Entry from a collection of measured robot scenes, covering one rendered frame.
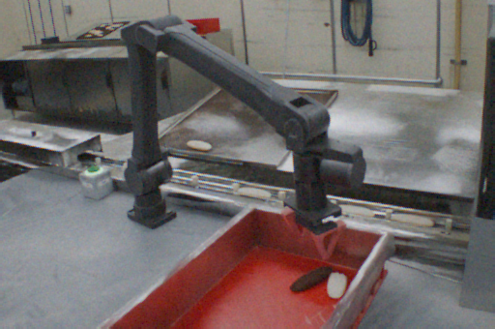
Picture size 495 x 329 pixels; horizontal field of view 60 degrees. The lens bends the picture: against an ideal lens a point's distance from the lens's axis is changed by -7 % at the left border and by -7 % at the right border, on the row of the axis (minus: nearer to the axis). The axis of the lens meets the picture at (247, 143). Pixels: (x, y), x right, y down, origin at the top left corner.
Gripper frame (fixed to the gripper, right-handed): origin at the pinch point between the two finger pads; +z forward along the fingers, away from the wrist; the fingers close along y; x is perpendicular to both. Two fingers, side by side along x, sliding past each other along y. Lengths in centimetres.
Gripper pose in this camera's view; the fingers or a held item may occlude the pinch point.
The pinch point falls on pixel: (314, 246)
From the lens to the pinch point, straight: 89.6
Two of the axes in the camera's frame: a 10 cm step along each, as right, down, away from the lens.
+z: 1.1, 9.4, 3.3
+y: 4.8, 2.4, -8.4
